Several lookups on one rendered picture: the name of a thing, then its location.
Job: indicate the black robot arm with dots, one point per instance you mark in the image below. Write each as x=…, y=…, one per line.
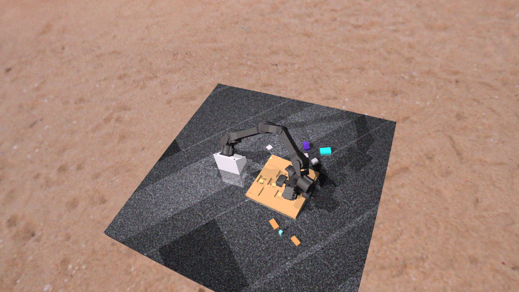
x=298, y=159

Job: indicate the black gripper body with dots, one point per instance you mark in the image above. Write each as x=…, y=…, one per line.
x=283, y=180

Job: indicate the teal rectangular block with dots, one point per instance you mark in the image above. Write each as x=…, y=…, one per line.
x=325, y=150

